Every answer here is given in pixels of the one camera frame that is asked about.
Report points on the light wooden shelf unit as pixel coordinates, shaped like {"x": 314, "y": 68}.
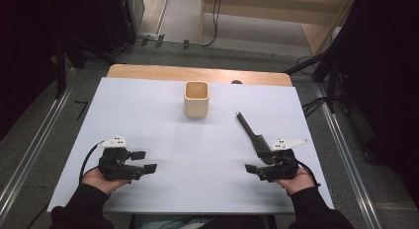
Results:
{"x": 263, "y": 8}

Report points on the metal floor rail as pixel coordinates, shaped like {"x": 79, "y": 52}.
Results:
{"x": 349, "y": 163}
{"x": 29, "y": 156}

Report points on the beige square cup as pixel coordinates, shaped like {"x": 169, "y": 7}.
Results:
{"x": 196, "y": 107}

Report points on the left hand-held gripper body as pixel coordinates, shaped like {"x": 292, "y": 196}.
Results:
{"x": 113, "y": 166}

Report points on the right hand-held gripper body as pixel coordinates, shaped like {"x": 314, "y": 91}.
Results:
{"x": 283, "y": 166}

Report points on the person's right hand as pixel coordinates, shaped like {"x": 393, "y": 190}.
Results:
{"x": 298, "y": 183}

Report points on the wooden table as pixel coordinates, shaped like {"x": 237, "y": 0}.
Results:
{"x": 158, "y": 72}

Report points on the person's left hand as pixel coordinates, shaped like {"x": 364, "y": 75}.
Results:
{"x": 99, "y": 183}

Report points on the black metal stand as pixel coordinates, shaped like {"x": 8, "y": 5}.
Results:
{"x": 331, "y": 81}
{"x": 61, "y": 67}

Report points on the white board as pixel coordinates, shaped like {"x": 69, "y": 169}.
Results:
{"x": 197, "y": 156}

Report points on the dark curtain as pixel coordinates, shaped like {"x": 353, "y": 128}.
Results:
{"x": 388, "y": 74}
{"x": 33, "y": 41}

